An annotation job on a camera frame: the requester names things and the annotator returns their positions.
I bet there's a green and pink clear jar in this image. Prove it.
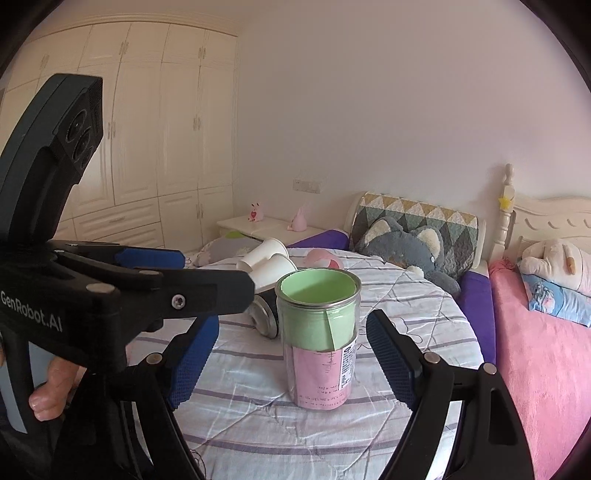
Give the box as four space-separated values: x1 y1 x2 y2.
276 268 362 411

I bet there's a white paper cup rear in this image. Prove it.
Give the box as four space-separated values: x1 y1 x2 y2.
236 238 288 272

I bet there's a white paper cup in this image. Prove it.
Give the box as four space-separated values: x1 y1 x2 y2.
236 238 288 272
249 254 297 292

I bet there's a white paper cup front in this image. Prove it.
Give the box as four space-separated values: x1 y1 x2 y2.
249 254 297 292

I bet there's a pink plastic cup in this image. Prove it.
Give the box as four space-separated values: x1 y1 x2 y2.
304 248 342 270

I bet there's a person's left hand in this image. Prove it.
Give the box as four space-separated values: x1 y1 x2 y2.
29 357 86 422

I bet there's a cream built-in wardrobe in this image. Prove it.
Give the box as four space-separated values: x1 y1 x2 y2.
1 22 236 253

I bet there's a grey striped white quilt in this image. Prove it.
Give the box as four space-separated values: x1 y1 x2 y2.
175 251 483 479

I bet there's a grey flower cushion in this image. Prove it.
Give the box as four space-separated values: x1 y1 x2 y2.
190 231 261 268

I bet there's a purple bed bumper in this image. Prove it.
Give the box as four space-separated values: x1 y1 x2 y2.
288 230 497 364

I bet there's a blue and black can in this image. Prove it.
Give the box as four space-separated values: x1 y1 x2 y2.
246 289 280 340

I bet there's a pink fleece blanket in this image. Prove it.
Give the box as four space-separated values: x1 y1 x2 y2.
489 260 590 479

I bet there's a cream bedside table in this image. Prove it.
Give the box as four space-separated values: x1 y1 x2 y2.
216 216 324 246

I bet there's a small pink heart figurine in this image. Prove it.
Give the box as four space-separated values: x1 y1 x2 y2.
249 202 264 223

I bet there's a grey cat plush toy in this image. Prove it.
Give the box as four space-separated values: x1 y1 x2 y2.
355 217 461 297

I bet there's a blue cartoon pillow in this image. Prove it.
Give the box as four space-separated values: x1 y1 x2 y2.
521 274 591 328

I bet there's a triangle patterned quilted pillow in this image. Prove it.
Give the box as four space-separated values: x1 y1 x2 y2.
344 192 486 279

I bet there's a pink rabbit figurine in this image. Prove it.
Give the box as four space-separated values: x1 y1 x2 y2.
287 207 308 232

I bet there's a white and pink plush dog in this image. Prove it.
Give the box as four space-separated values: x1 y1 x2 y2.
519 239 591 296

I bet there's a cream wooden bed headboard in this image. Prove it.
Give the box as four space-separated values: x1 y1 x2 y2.
488 163 591 262

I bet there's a white wall socket panel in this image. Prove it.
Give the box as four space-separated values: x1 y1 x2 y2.
293 179 322 194

